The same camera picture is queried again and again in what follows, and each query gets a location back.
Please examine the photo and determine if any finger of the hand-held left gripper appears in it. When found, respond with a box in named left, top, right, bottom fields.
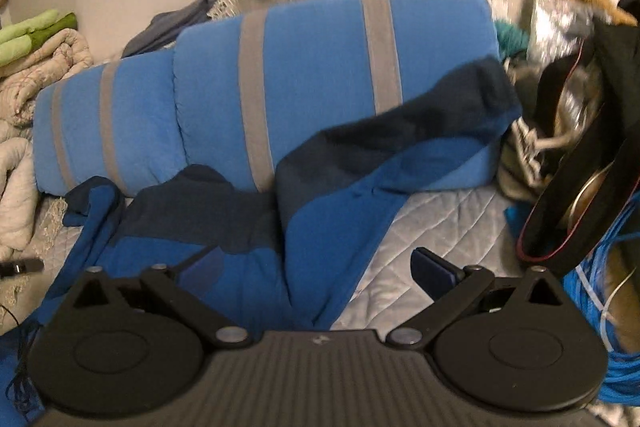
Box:
left=0, top=258, right=44, bottom=279

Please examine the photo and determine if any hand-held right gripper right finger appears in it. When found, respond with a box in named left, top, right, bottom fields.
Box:
left=388, top=247, right=569, bottom=350

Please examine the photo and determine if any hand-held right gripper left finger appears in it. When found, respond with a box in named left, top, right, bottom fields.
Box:
left=74, top=246, right=253, bottom=350

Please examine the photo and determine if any blue and navy fleece jacket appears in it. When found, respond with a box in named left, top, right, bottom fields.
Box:
left=0, top=57, right=524, bottom=427

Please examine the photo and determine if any grey quilted bedspread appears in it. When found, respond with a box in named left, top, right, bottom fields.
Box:
left=0, top=184, right=533, bottom=335

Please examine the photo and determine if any bright blue cloth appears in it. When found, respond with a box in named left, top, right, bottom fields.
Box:
left=504, top=204, right=532, bottom=235

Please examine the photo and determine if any beige patterned bag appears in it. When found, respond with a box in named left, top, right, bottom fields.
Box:
left=497, top=51, right=603, bottom=204

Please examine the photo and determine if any blue grey-striped pillow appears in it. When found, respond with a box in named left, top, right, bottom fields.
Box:
left=32, top=56, right=188, bottom=198
left=172, top=0, right=503, bottom=194

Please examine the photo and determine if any black bag with red trim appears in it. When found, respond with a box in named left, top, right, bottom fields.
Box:
left=516, top=0, right=640, bottom=279

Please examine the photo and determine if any beige quilted blanket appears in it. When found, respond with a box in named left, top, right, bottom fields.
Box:
left=0, top=27, right=96, bottom=260

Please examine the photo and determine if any green cloth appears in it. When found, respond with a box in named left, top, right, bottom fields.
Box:
left=0, top=9, right=79, bottom=68

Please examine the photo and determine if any teal cloth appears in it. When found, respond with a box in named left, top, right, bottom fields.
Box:
left=494, top=19, right=531, bottom=58

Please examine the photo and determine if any grey cloth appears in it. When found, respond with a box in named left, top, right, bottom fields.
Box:
left=122, top=0, right=227, bottom=58

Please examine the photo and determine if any blue cable coil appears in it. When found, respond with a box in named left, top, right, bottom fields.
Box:
left=562, top=199, right=640, bottom=404

